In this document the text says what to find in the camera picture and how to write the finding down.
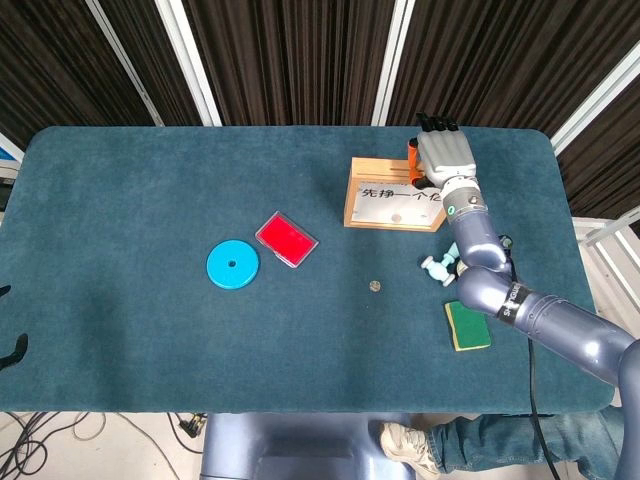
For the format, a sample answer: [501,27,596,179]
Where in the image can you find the white blue panel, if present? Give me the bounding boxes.
[0,132,24,211]

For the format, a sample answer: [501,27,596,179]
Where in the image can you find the white aluminium frame rails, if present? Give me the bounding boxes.
[572,207,640,301]

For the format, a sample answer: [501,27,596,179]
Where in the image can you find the black floor cable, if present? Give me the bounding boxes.
[114,412,204,480]

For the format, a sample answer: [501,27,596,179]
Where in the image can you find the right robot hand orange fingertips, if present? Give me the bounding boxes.
[405,112,477,187]

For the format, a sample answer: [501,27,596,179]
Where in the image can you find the thin grey frame post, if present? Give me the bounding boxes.
[83,0,165,127]

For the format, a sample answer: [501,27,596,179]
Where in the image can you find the black pleated curtain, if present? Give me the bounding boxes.
[0,0,640,221]

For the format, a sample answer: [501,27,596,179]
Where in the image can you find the tangled black floor cables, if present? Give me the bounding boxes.
[0,410,109,480]

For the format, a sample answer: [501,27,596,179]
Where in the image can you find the blue disc with hole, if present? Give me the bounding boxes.
[205,239,262,290]

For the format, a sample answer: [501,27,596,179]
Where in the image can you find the dark glass bottle with label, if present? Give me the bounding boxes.
[452,233,515,290]

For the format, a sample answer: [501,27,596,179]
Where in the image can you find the teal table cloth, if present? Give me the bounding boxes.
[0,124,616,416]

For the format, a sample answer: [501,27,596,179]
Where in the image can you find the red card in clear case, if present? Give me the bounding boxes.
[254,210,320,270]

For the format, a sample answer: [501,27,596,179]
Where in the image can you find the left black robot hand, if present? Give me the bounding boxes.
[0,284,29,372]

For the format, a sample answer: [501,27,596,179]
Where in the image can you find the black power plug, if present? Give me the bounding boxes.
[178,412,208,440]

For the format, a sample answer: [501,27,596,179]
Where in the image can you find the wooden coin box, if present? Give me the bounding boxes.
[343,156,449,233]

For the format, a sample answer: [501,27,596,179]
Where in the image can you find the beige sneaker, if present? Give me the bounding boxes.
[378,421,442,476]

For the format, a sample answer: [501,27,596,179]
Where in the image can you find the blue jeans leg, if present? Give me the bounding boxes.
[428,405,626,474]

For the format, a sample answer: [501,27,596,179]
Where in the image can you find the white aluminium frame post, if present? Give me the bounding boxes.
[153,0,223,127]
[370,0,417,127]
[549,42,640,154]

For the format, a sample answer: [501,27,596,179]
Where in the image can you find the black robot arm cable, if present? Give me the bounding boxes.
[507,257,559,480]

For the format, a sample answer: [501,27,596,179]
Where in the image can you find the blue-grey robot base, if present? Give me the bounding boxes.
[199,412,416,480]

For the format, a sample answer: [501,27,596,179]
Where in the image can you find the light blue toy dumbbell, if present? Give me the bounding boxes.
[418,241,462,288]

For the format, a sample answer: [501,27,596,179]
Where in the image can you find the green yellow sponge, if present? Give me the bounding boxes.
[444,299,493,354]

